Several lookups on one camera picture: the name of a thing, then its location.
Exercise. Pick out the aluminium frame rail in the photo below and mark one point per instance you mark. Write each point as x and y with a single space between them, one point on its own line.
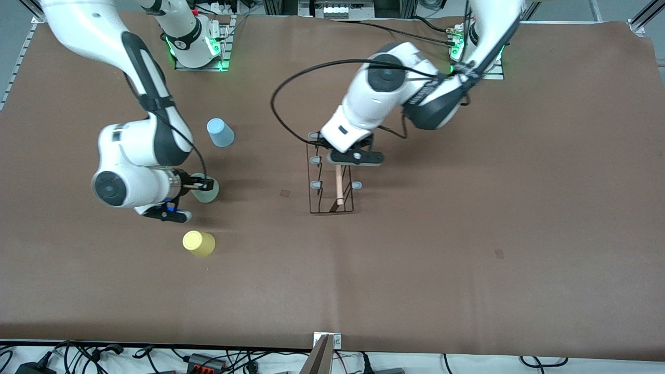
647 15
18 62

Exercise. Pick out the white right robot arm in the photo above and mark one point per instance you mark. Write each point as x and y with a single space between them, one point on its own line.
130 156

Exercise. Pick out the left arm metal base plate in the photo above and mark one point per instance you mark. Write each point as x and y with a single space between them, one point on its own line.
493 74

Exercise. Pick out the aluminium profile post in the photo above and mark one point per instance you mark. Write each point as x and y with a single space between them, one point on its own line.
322 358

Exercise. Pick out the brown table cover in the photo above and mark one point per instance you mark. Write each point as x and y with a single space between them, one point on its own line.
363 270

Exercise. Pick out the grey background equipment rack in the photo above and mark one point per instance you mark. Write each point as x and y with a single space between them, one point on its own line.
335 9

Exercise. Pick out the pale green plastic cup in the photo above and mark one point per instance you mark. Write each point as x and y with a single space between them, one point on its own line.
208 195

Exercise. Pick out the light blue plastic cup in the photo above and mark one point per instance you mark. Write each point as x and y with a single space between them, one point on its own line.
221 133

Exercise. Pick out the yellow plastic cup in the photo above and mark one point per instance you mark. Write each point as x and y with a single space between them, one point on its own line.
199 243

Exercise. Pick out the black power brick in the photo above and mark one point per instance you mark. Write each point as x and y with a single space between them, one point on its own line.
34 368

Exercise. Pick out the black power adapter orange buttons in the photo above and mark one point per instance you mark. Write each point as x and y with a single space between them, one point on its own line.
205 362

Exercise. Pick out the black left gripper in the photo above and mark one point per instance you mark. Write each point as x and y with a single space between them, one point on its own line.
366 141

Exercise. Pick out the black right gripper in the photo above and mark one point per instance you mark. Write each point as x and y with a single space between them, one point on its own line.
191 183

